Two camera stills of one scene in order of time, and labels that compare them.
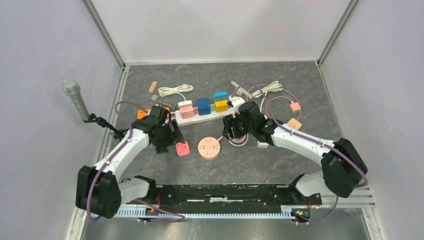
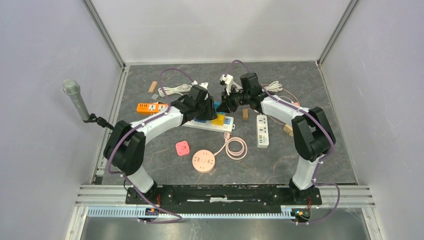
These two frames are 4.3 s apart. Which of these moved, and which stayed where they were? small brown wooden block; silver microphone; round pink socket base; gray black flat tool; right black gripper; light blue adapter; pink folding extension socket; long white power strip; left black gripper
Moved: right black gripper; left black gripper; light blue adapter; long white power strip; round pink socket base
Stayed: silver microphone; small brown wooden block; pink folding extension socket; gray black flat tool
